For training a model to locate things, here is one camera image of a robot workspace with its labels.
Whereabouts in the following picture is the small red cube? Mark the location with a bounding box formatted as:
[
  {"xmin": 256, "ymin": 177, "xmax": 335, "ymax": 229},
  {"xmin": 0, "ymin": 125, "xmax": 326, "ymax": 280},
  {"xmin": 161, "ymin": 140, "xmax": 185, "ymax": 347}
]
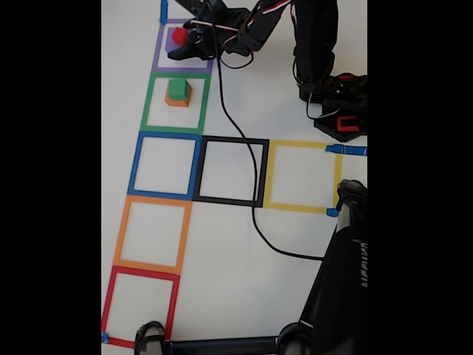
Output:
[{"xmin": 171, "ymin": 27, "xmax": 189, "ymax": 46}]

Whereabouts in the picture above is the green square block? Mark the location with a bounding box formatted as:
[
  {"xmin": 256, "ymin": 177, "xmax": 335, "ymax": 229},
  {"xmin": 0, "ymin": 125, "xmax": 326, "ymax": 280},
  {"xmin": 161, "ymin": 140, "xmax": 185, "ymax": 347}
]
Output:
[{"xmin": 168, "ymin": 78, "xmax": 189, "ymax": 101}]

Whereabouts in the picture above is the orange square block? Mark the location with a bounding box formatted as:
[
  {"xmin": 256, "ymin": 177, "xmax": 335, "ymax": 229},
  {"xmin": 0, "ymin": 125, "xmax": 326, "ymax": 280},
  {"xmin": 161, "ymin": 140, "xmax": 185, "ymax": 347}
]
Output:
[{"xmin": 165, "ymin": 85, "xmax": 193, "ymax": 108}]

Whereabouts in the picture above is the large purple square block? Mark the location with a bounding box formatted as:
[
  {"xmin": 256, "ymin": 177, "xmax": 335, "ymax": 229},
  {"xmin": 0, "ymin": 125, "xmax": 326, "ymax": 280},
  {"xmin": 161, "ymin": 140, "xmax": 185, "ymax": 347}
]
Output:
[{"xmin": 165, "ymin": 26, "xmax": 191, "ymax": 53}]

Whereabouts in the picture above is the black tripod stand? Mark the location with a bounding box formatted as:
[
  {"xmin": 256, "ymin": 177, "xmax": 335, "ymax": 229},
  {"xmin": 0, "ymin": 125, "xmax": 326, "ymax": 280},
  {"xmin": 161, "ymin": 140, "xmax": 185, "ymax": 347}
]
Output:
[{"xmin": 134, "ymin": 179, "xmax": 368, "ymax": 355}]

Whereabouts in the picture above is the purple square frame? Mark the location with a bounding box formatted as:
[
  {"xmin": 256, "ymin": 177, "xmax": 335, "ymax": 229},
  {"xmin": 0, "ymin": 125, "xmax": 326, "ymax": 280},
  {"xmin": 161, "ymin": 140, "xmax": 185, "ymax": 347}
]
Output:
[{"xmin": 151, "ymin": 18, "xmax": 219, "ymax": 75}]

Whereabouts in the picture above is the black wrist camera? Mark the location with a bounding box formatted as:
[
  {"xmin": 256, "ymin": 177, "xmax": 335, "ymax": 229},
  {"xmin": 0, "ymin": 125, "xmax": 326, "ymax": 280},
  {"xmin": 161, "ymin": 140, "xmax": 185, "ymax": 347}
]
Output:
[{"xmin": 190, "ymin": 30, "xmax": 220, "ymax": 59}]

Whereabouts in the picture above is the black camera cable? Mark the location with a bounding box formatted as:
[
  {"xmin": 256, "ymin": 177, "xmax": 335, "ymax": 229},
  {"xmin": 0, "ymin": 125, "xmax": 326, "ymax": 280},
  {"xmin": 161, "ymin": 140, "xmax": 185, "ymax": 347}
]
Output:
[{"xmin": 212, "ymin": 25, "xmax": 327, "ymax": 261}]

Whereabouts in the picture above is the green square frame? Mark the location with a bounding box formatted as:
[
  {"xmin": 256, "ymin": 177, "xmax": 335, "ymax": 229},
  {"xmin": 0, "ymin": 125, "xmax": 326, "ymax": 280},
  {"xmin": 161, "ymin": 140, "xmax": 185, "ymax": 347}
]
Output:
[{"xmin": 140, "ymin": 72, "xmax": 211, "ymax": 135}]

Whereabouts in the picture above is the blue square frame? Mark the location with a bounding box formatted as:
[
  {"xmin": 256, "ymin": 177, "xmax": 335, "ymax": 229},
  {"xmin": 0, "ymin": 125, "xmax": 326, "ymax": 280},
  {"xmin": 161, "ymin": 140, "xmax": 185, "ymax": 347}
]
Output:
[{"xmin": 127, "ymin": 131, "xmax": 203, "ymax": 202}]

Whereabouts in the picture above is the black square frame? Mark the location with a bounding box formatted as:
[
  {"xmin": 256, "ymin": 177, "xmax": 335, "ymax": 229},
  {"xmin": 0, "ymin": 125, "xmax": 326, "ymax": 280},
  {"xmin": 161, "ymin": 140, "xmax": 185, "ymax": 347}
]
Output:
[{"xmin": 191, "ymin": 135, "xmax": 270, "ymax": 208}]

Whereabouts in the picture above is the yellow square frame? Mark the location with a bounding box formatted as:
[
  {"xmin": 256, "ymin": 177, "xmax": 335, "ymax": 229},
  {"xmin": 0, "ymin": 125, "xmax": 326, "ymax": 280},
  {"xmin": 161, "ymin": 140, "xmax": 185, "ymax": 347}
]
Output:
[{"xmin": 262, "ymin": 139, "xmax": 343, "ymax": 215}]

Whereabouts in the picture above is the orange square frame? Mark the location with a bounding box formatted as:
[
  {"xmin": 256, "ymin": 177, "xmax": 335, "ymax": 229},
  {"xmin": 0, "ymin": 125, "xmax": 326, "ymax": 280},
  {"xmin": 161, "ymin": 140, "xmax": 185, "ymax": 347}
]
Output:
[{"xmin": 113, "ymin": 195, "xmax": 194, "ymax": 275}]

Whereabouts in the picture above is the red square frame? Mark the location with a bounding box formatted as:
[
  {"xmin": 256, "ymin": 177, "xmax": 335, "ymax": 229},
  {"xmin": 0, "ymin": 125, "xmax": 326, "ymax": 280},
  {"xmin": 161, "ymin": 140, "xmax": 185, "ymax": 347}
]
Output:
[{"xmin": 101, "ymin": 265, "xmax": 181, "ymax": 349}]

